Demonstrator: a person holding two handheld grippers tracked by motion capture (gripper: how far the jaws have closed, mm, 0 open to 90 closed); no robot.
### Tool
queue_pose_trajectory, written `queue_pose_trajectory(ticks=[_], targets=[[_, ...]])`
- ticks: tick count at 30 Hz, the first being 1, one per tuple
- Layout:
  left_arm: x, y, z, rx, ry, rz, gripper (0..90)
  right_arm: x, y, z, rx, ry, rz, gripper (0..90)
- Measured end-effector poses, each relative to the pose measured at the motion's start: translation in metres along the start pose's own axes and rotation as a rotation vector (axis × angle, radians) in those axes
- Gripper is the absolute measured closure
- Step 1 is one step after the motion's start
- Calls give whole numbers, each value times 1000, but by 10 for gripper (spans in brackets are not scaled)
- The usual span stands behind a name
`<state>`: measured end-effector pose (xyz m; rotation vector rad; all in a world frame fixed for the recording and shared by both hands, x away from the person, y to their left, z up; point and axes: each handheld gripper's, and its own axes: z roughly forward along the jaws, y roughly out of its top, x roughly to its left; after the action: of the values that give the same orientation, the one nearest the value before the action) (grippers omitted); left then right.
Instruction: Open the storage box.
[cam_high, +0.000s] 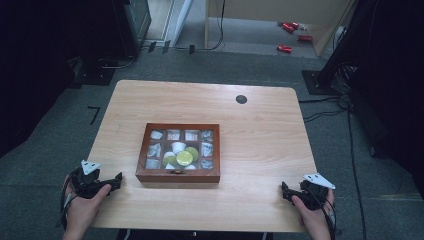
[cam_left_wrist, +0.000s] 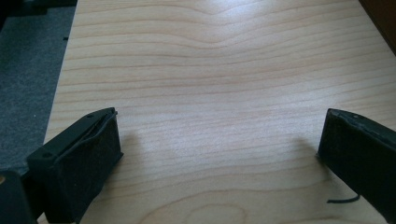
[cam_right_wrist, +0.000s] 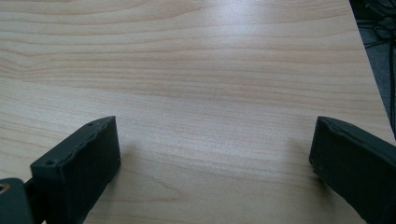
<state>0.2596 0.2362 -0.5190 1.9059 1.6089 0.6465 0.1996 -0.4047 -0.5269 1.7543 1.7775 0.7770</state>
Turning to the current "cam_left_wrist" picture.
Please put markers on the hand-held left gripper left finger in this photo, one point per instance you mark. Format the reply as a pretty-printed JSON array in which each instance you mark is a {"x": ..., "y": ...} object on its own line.
[{"x": 77, "y": 155}]

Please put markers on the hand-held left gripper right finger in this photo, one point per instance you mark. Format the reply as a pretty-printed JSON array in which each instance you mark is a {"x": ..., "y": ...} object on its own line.
[{"x": 358, "y": 149}]

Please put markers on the dark object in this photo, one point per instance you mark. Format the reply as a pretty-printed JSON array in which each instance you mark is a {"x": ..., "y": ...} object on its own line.
[{"x": 37, "y": 4}]

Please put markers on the dark brown furniture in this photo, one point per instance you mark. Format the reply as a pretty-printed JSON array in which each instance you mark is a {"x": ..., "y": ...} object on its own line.
[{"x": 384, "y": 18}]

